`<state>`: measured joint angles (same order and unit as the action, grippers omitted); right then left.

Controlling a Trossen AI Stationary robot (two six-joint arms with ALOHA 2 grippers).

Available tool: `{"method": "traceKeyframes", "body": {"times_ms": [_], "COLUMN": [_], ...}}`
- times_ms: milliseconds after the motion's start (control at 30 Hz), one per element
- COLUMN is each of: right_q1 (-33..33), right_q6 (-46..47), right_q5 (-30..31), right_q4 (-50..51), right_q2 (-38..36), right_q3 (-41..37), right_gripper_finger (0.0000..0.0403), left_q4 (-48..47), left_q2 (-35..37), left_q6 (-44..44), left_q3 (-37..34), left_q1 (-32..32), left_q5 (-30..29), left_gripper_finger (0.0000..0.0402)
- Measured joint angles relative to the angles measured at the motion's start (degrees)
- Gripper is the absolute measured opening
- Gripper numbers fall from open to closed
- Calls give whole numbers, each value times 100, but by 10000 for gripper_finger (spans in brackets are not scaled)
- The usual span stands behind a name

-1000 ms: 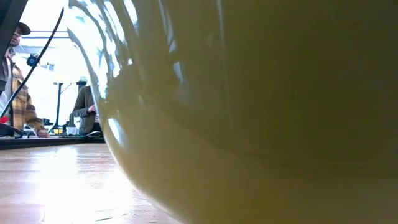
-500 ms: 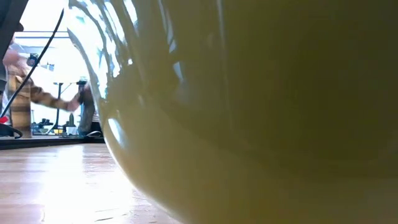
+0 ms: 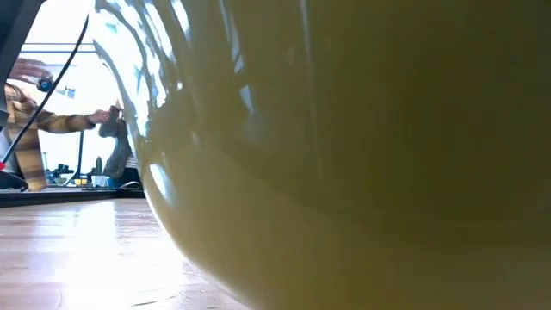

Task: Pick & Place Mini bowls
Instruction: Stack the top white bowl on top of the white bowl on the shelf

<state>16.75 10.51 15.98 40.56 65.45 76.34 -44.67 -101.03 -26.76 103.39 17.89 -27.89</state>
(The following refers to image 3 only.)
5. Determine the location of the yellow bowl with speckled inside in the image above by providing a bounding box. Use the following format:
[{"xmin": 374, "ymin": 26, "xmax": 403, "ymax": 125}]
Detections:
[{"xmin": 91, "ymin": 0, "xmax": 551, "ymax": 310}]

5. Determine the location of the person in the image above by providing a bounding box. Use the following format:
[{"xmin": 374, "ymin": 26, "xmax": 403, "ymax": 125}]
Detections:
[
  {"xmin": 97, "ymin": 105, "xmax": 141, "ymax": 182},
  {"xmin": 0, "ymin": 58, "xmax": 112, "ymax": 193}
]

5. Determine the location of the thin black pole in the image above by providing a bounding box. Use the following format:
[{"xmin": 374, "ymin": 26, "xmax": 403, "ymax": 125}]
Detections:
[{"xmin": 76, "ymin": 128, "xmax": 85, "ymax": 182}]

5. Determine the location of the black round base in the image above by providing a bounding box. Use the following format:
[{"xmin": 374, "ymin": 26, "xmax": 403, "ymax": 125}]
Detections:
[{"xmin": 0, "ymin": 170, "xmax": 30, "ymax": 193}]

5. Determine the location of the black metal frame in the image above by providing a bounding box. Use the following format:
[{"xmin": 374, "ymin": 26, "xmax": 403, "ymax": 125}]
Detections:
[{"xmin": 0, "ymin": 187, "xmax": 146, "ymax": 208}]

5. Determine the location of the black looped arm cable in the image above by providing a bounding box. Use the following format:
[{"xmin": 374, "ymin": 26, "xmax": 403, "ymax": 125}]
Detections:
[{"xmin": 0, "ymin": 15, "xmax": 90, "ymax": 165}]

